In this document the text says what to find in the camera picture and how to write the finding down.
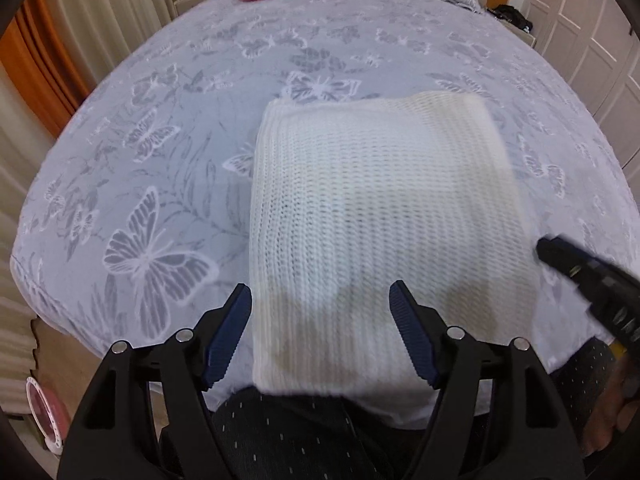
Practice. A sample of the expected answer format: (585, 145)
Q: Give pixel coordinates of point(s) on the pink round object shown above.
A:
(47, 410)

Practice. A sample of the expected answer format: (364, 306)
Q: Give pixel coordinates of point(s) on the person's right forearm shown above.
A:
(585, 375)

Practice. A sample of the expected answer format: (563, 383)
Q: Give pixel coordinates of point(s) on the orange curtain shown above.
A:
(35, 60)

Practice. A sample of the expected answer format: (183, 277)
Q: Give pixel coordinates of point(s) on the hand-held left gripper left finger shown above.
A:
(227, 340)

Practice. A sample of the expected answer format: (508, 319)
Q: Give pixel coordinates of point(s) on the white wardrobe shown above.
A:
(590, 35)

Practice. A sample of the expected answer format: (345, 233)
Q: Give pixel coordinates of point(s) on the white and red knit sweater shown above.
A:
(375, 200)

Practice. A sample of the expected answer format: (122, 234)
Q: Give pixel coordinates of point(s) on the person's dark dotted pants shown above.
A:
(300, 440)

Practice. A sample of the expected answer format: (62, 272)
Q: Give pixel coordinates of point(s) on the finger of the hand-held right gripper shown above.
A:
(562, 255)

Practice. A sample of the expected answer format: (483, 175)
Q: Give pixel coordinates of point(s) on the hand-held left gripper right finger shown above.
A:
(415, 335)

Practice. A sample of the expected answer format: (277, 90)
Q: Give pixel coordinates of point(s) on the bed with grey butterfly sheet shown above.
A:
(175, 110)

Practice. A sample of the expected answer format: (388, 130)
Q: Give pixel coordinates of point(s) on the dark cloth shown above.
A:
(512, 16)

